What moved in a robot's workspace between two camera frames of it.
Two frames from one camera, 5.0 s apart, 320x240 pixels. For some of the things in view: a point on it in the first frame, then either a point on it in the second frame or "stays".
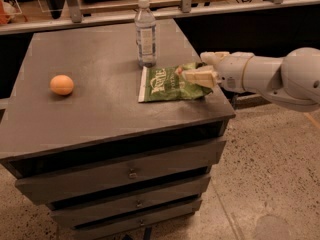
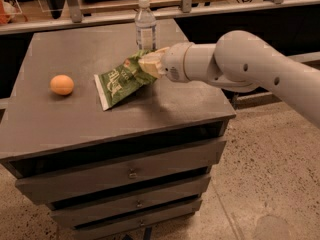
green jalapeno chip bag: [164, 83] → [119, 83]
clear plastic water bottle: [145, 27] stays
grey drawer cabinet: [76, 137] stays
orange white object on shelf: [7, 12] stays
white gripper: [231, 69] → [176, 63]
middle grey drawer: [130, 204] stays
